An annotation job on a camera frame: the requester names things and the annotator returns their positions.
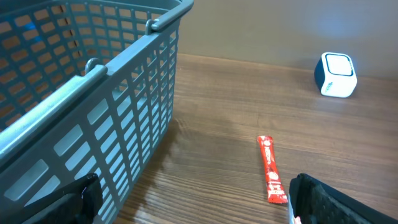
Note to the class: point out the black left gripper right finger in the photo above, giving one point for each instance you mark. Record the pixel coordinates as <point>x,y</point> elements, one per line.
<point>312,201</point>

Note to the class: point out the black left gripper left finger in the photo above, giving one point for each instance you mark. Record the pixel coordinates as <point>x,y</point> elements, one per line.
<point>77,202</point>

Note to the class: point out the grey plastic shopping basket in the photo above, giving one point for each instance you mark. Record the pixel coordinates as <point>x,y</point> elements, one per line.
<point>86,87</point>

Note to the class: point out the red snack bar wrapper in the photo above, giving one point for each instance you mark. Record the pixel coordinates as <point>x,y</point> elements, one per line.
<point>275,189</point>

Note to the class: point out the white barcode scanner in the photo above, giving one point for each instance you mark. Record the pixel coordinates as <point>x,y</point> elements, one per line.
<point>335,75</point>

